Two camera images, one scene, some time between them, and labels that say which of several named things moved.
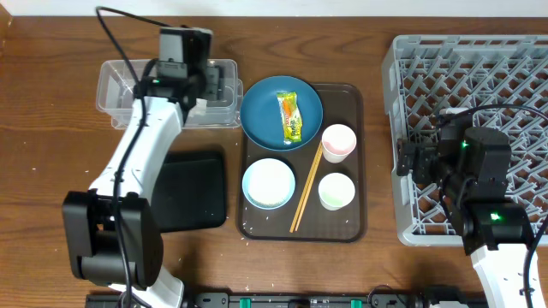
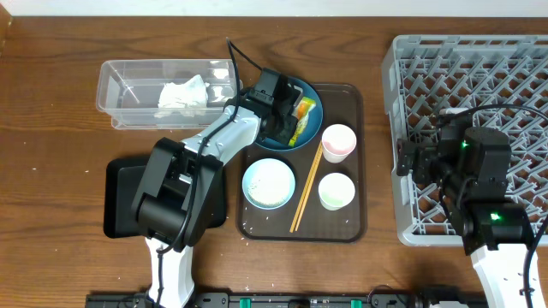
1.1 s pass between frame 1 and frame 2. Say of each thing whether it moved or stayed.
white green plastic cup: stayed
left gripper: moved
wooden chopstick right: stayed
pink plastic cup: stayed
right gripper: stayed
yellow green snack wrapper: moved
